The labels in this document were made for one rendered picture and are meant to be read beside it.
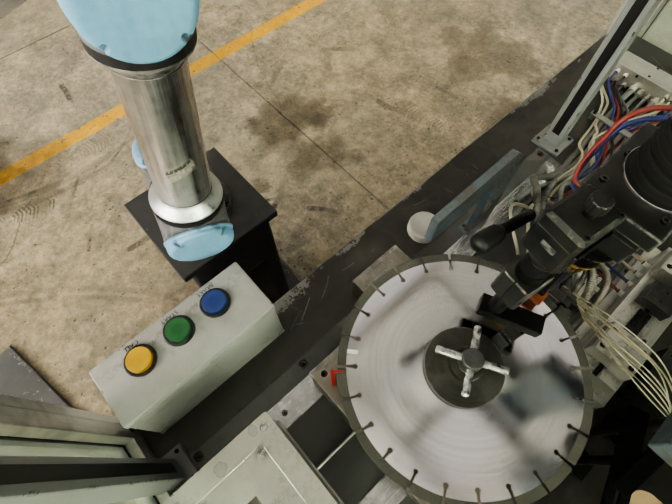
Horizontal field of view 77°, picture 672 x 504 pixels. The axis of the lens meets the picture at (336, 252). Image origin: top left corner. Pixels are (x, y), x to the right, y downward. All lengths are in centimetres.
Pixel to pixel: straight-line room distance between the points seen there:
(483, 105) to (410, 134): 41
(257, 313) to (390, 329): 22
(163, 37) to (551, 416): 64
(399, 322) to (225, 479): 33
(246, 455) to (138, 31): 53
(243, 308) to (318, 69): 184
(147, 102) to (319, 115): 167
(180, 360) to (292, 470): 24
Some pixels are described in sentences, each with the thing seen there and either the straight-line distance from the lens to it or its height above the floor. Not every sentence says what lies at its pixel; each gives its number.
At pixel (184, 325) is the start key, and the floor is 91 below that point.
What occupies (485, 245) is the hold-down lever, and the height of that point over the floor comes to 122.
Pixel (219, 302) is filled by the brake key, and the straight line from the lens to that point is 72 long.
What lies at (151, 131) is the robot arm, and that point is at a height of 116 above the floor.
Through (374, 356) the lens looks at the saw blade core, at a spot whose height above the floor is 95.
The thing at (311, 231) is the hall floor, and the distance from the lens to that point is 179.
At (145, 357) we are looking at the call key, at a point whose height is 91.
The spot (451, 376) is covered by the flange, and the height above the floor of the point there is 96.
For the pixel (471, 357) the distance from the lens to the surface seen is 59.
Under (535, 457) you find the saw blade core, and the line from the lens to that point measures 66.
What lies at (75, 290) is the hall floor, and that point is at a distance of 197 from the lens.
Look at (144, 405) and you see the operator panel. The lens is 73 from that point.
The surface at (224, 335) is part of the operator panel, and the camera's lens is 71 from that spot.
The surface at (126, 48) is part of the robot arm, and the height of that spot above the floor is 129.
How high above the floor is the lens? 156
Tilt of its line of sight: 64 degrees down
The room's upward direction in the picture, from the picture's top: 1 degrees counter-clockwise
